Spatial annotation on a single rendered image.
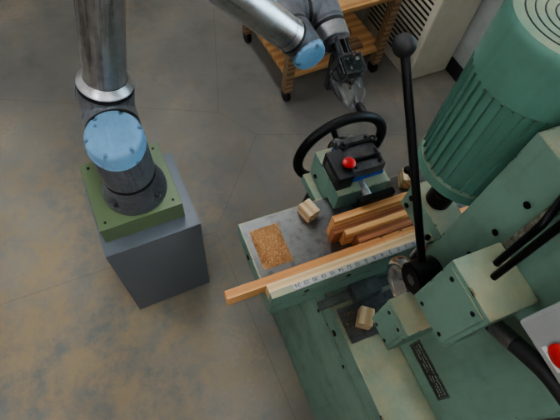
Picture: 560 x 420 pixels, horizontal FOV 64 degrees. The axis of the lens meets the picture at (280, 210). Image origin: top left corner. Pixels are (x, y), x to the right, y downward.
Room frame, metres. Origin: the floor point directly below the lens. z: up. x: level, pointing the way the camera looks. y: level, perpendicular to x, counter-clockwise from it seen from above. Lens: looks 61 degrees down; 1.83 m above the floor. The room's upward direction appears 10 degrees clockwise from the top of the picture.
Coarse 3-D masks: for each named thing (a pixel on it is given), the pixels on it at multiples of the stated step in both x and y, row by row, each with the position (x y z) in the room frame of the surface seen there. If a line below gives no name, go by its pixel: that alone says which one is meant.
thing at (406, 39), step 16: (400, 48) 0.52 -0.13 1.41; (416, 144) 0.45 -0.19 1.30; (416, 160) 0.43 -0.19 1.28; (416, 176) 0.42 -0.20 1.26; (416, 192) 0.40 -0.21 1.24; (416, 208) 0.38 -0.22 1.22; (416, 224) 0.37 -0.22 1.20; (416, 240) 0.35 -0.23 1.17; (416, 272) 0.31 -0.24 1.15; (432, 272) 0.31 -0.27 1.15; (416, 288) 0.29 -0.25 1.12
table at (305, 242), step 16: (304, 176) 0.64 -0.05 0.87; (320, 192) 0.60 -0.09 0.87; (400, 192) 0.62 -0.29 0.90; (288, 208) 0.52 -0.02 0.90; (320, 208) 0.54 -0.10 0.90; (240, 224) 0.46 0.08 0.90; (256, 224) 0.47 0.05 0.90; (288, 224) 0.48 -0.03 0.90; (304, 224) 0.49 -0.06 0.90; (320, 224) 0.50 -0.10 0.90; (240, 240) 0.44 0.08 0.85; (288, 240) 0.44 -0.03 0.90; (304, 240) 0.45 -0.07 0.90; (320, 240) 0.46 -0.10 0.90; (256, 256) 0.39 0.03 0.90; (304, 256) 0.41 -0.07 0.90; (320, 256) 0.42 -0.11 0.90; (256, 272) 0.35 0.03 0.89; (272, 272) 0.36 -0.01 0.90; (368, 272) 0.40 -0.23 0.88; (320, 288) 0.34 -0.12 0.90; (336, 288) 0.36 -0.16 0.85; (288, 304) 0.30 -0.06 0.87
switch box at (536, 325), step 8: (552, 304) 0.19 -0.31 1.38; (536, 312) 0.19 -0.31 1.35; (544, 312) 0.18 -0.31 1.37; (552, 312) 0.18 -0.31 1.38; (528, 320) 0.18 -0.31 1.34; (536, 320) 0.18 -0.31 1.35; (544, 320) 0.18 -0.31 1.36; (552, 320) 0.18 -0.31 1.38; (528, 328) 0.18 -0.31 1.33; (536, 328) 0.17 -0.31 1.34; (544, 328) 0.17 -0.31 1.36; (552, 328) 0.17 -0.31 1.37; (536, 336) 0.17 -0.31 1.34; (544, 336) 0.17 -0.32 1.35; (552, 336) 0.16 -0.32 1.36; (536, 344) 0.16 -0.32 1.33; (544, 344) 0.16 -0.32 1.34; (544, 352) 0.15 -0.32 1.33; (544, 360) 0.15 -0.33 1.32; (552, 368) 0.14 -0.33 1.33
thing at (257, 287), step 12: (372, 240) 0.46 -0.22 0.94; (336, 252) 0.41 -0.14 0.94; (348, 252) 0.42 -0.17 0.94; (300, 264) 0.37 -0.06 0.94; (312, 264) 0.38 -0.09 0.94; (276, 276) 0.34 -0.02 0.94; (288, 276) 0.34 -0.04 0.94; (240, 288) 0.30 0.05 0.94; (252, 288) 0.30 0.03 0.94; (264, 288) 0.31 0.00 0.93; (228, 300) 0.27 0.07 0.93; (240, 300) 0.28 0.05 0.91
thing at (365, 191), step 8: (360, 184) 0.59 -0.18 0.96; (360, 192) 0.57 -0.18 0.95; (368, 192) 0.57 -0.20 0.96; (376, 192) 0.55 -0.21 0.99; (384, 192) 0.55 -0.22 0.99; (392, 192) 0.56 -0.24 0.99; (360, 200) 0.52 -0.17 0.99; (368, 200) 0.53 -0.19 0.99; (376, 200) 0.54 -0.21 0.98; (352, 208) 0.53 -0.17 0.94
